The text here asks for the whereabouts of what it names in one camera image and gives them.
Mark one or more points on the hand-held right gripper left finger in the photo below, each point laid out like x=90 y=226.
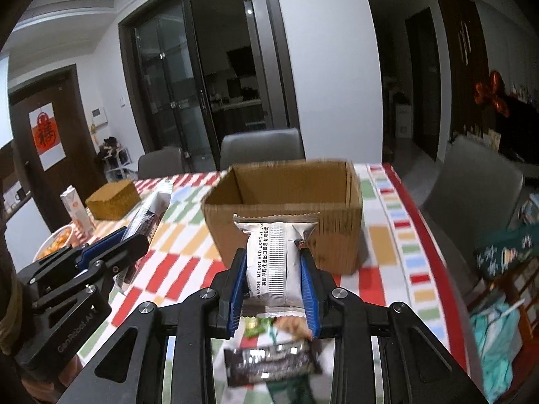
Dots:
x=236 y=294

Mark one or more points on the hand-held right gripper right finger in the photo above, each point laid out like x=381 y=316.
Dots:
x=310 y=298

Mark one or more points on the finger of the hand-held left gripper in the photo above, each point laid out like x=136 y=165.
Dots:
x=101 y=244
x=126 y=252

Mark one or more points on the green snack packet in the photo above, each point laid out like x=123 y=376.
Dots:
x=290 y=328

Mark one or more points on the dark snack bar packet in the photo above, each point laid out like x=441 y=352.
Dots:
x=269 y=364
x=143 y=219

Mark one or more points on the white snack packet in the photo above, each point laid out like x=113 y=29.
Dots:
x=273 y=261

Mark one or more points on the cardboard box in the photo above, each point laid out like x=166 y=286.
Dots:
x=337 y=235

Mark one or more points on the pile of oranges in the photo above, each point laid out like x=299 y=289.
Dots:
x=61 y=242

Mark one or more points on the orange and white carton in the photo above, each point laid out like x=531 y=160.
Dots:
x=78 y=210

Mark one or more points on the woven tissue box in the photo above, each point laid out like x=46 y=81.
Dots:
x=113 y=200

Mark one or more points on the glass bowl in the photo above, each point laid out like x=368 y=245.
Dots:
x=44 y=244

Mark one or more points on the white toy shelf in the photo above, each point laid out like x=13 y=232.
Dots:
x=118 y=168

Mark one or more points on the colourful striped tablecloth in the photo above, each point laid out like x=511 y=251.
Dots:
x=391 y=261

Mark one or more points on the grey dining chair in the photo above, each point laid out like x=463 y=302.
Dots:
x=261 y=147
x=476 y=189
x=162 y=164

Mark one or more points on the dark wooden door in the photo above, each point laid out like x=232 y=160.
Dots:
x=75 y=134

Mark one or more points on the red and white door poster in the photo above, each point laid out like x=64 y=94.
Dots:
x=47 y=139

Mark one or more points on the glass sliding door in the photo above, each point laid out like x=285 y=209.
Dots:
x=168 y=84

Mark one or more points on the teal cloth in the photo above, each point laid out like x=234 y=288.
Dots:
x=497 y=341

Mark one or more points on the green printed bag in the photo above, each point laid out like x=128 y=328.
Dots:
x=505 y=252

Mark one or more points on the dark interior door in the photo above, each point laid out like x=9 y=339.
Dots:
x=423 y=84

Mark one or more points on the dark wooden wardrobe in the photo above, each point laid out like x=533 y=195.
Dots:
x=459 y=71

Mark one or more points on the orange foil balloon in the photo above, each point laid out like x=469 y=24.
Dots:
x=492 y=92

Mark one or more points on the white wall intercom panel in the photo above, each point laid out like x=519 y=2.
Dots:
x=99 y=117

